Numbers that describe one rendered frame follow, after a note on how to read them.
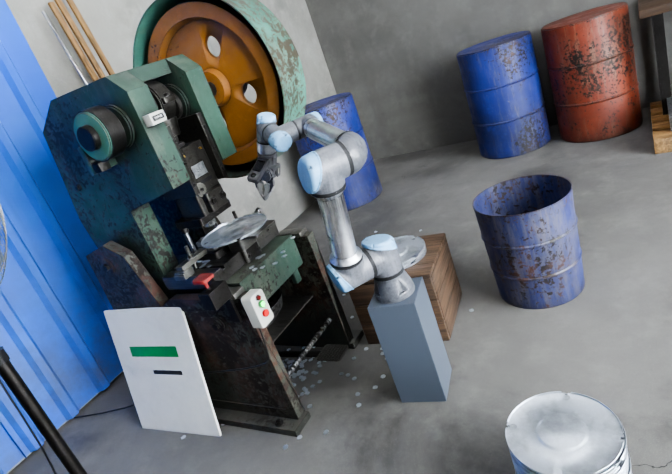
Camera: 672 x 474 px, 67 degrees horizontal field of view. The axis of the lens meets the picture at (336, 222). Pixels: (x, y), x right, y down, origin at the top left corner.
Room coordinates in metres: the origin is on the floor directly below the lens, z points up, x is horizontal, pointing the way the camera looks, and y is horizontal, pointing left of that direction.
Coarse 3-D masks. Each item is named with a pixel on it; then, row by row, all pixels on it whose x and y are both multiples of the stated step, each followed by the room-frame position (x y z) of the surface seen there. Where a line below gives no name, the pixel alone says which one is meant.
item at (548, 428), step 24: (528, 408) 1.13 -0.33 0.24; (552, 408) 1.10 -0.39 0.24; (576, 408) 1.07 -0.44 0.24; (600, 408) 1.04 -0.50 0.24; (528, 432) 1.05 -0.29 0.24; (552, 432) 1.02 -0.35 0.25; (576, 432) 0.99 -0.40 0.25; (600, 432) 0.98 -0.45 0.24; (528, 456) 0.98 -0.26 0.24; (552, 456) 0.96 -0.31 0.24; (576, 456) 0.93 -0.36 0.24; (600, 456) 0.91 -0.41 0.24
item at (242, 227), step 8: (248, 216) 2.15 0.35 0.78; (256, 216) 2.10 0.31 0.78; (264, 216) 2.06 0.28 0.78; (224, 224) 2.15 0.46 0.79; (232, 224) 2.12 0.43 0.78; (240, 224) 2.05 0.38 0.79; (248, 224) 2.02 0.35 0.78; (256, 224) 1.99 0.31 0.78; (216, 232) 2.08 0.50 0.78; (224, 232) 2.02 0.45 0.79; (232, 232) 1.98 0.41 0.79; (240, 232) 1.96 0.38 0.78; (248, 232) 1.93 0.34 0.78; (208, 240) 2.01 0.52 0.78; (216, 240) 1.97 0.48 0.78; (224, 240) 1.94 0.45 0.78; (232, 240) 1.90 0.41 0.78
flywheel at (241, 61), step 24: (216, 0) 2.32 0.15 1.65; (168, 24) 2.41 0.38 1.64; (192, 24) 2.38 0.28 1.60; (216, 24) 2.31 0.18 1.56; (240, 24) 2.19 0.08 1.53; (168, 48) 2.49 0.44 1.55; (192, 48) 2.41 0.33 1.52; (240, 48) 2.26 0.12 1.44; (264, 48) 2.16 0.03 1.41; (216, 72) 2.34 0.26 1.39; (240, 72) 2.29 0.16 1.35; (264, 72) 2.18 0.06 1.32; (216, 96) 2.35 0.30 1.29; (240, 96) 2.33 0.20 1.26; (264, 96) 2.25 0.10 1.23; (240, 120) 2.35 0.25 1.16; (240, 144) 2.38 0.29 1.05
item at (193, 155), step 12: (180, 144) 2.07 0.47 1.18; (192, 144) 2.06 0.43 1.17; (192, 156) 2.04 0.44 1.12; (204, 156) 2.09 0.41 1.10; (192, 168) 2.02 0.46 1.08; (204, 168) 2.06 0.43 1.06; (204, 180) 2.04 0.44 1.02; (216, 180) 2.09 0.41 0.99; (204, 192) 2.01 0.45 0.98; (216, 192) 2.03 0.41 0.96; (180, 204) 2.04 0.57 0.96; (192, 204) 2.00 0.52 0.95; (204, 204) 2.00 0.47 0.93; (216, 204) 2.01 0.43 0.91; (192, 216) 2.02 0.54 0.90; (204, 216) 1.98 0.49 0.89
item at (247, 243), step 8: (264, 224) 1.96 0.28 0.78; (272, 224) 1.95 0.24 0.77; (256, 232) 1.90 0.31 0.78; (240, 240) 1.95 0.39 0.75; (248, 240) 1.99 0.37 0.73; (256, 240) 2.02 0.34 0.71; (232, 248) 1.98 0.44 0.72; (240, 248) 1.95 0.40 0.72; (248, 248) 1.97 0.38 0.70; (256, 248) 2.00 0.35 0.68; (248, 256) 1.95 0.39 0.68; (256, 256) 1.99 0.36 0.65
